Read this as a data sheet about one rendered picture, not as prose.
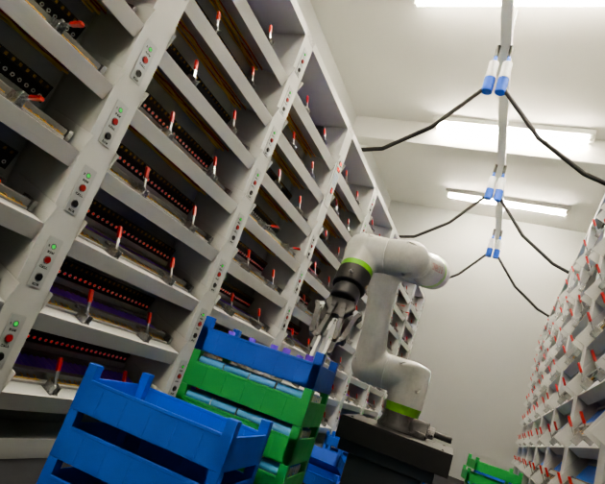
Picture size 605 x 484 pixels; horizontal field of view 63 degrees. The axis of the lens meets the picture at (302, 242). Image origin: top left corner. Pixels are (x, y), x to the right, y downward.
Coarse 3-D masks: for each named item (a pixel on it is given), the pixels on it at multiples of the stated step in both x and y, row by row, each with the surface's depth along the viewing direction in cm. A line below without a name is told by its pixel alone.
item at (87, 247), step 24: (96, 216) 149; (120, 216) 155; (96, 240) 138; (120, 240) 160; (144, 240) 169; (96, 264) 132; (120, 264) 138; (144, 264) 157; (144, 288) 150; (168, 288) 159; (192, 288) 177
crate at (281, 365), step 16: (208, 320) 117; (208, 336) 116; (224, 336) 115; (208, 352) 115; (224, 352) 114; (240, 352) 113; (256, 352) 112; (272, 352) 111; (320, 352) 109; (256, 368) 111; (272, 368) 110; (288, 368) 109; (304, 368) 108; (320, 368) 108; (336, 368) 125; (304, 384) 107; (320, 384) 112
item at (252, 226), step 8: (248, 216) 194; (248, 224) 196; (256, 224) 200; (248, 232) 220; (256, 232) 203; (264, 232) 208; (256, 240) 235; (264, 240) 211; (272, 240) 215; (280, 240) 255; (264, 248) 238; (272, 248) 218; (280, 248) 224; (280, 256) 228; (288, 256) 233; (296, 256) 248; (304, 256) 247; (288, 264) 237; (296, 264) 243
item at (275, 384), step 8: (200, 360) 115; (208, 360) 115; (216, 360) 115; (224, 368) 113; (232, 368) 113; (240, 368) 123; (248, 376) 112; (256, 376) 111; (264, 376) 122; (264, 384) 110; (272, 384) 109; (280, 384) 109; (288, 392) 108; (296, 392) 108; (312, 400) 113; (320, 400) 121
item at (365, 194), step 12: (360, 192) 330; (372, 192) 327; (360, 204) 327; (348, 216) 326; (360, 228) 320; (336, 240) 323; (336, 252) 320; (324, 264) 320; (324, 276) 317; (312, 300) 313; (324, 300) 311; (324, 312) 308; (300, 324) 310; (312, 336) 305; (324, 336) 302; (324, 348) 301
